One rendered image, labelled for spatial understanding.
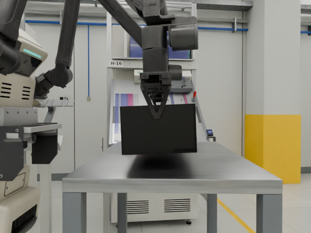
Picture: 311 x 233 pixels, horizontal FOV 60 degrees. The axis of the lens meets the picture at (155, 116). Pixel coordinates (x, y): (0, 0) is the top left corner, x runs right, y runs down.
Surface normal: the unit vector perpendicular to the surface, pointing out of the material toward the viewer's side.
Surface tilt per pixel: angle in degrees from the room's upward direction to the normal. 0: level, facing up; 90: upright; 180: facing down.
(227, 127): 90
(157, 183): 90
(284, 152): 90
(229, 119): 90
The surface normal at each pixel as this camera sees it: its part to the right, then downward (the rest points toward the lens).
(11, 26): 0.96, 0.19
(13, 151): -0.03, 0.02
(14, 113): 1.00, 0.00
